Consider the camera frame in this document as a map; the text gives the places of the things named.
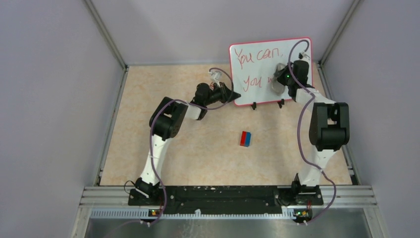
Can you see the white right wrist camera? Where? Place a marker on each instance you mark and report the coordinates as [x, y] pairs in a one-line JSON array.
[[304, 56]]

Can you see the red and blue block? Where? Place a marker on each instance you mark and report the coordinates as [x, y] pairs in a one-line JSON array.
[[245, 139]]

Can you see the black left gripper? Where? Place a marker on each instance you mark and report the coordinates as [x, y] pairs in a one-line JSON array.
[[223, 91]]

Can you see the pink framed whiteboard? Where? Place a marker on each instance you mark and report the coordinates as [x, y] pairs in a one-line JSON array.
[[253, 65]]

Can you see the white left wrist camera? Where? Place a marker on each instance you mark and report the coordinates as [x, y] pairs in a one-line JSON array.
[[215, 76]]

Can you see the white toothed cable rail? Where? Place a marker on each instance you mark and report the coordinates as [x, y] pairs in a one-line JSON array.
[[146, 214]]

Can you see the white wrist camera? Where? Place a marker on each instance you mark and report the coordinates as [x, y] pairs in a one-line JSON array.
[[304, 56], [215, 76]]

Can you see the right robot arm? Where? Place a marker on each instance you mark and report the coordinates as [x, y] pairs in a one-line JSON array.
[[329, 130]]

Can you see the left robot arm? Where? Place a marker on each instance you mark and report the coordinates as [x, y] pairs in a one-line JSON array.
[[165, 123]]

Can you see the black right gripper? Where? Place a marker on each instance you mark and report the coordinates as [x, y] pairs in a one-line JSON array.
[[287, 69]]

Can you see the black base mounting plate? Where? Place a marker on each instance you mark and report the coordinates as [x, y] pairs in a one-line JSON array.
[[228, 200]]

